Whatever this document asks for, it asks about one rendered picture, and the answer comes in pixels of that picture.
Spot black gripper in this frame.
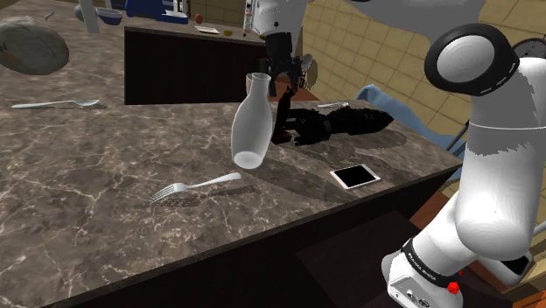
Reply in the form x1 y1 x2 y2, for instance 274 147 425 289
258 31 307 98

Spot dark slender upright object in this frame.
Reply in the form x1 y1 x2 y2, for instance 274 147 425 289
271 86 296 144

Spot white ceramic bottle vase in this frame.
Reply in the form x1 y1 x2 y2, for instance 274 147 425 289
230 72 275 170

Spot slim pale bottle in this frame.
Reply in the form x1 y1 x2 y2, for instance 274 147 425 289
241 0 254 36

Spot blue chair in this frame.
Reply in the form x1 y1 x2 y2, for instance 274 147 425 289
354 83 469 160

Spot white tablet with black screen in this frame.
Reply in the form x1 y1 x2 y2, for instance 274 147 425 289
329 163 382 191

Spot silver fork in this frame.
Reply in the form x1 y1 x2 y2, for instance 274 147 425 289
150 171 242 204

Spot blue kitchen appliance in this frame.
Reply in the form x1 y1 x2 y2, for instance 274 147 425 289
124 0 190 25

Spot blue bowl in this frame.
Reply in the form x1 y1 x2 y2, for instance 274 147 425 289
96 8 124 26

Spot grey upright utensil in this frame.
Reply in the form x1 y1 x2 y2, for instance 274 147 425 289
73 0 102 35

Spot silver spoon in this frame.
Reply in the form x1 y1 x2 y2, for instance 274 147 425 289
10 98 101 110

